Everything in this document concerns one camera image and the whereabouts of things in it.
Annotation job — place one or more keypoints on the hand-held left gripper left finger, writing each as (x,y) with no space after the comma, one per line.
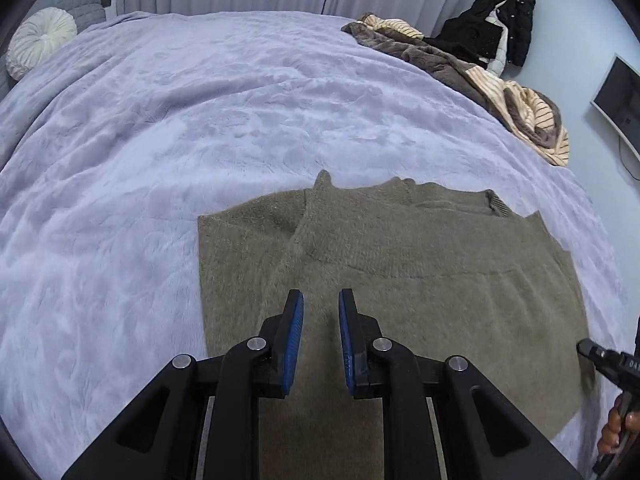
(292,340)

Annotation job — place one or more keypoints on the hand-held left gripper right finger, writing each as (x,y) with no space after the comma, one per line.
(347,340)

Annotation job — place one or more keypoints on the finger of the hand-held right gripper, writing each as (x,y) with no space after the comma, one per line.
(595,351)

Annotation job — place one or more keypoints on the olive brown knit sweater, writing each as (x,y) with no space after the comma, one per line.
(450,310)

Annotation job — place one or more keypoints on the person's right hand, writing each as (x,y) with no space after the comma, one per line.
(607,435)

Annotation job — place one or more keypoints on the lavender fleece blanket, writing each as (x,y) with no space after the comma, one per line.
(200,110)

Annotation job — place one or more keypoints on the brown striped fleece garment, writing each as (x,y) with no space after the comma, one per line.
(435,55)

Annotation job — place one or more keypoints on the black hanging jacket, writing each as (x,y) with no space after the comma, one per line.
(520,15)

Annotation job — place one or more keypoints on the round white pleated cushion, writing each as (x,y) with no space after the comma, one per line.
(40,40)

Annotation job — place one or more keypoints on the grey quilted headboard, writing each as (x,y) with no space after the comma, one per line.
(82,2)

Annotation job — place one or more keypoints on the wall-mounted monitor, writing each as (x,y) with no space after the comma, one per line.
(620,95)

